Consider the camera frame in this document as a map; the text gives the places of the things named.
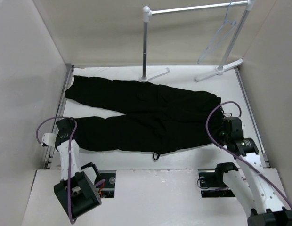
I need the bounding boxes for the black trousers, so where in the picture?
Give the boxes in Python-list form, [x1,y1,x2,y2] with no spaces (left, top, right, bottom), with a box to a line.
[65,76,224,155]

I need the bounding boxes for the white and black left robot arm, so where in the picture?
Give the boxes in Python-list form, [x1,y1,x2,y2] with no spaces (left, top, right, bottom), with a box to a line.
[54,118,102,224]

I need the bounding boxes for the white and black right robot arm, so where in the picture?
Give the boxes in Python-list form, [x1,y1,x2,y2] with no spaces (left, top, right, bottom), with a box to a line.
[213,117,292,226]

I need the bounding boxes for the pale blue clothes hanger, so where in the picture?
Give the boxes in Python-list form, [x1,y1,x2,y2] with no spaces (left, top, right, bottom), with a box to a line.
[197,0,237,64]

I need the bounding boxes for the white metal clothes rack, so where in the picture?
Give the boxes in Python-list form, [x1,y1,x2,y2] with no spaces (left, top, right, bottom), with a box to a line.
[139,0,255,82]

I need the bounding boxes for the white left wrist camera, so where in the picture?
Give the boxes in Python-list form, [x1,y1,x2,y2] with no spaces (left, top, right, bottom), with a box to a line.
[40,133,57,147]

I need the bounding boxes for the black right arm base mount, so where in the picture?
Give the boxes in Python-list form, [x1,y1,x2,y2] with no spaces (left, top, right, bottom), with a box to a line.
[197,170,235,198]

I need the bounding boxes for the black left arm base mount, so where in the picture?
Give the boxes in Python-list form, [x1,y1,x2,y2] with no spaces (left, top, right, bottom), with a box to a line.
[81,162,116,198]

